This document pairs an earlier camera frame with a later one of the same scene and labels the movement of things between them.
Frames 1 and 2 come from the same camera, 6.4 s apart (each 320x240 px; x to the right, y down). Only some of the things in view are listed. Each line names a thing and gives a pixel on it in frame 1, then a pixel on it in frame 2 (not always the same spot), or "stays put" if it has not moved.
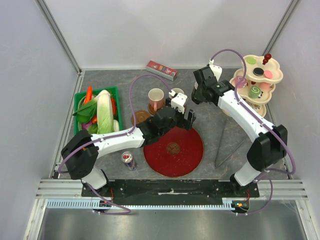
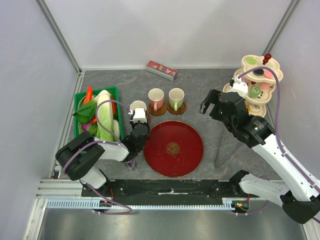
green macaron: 251,60 stays put
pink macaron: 268,73 stays put
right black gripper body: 200,95 to 217,114
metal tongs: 216,165 stays put
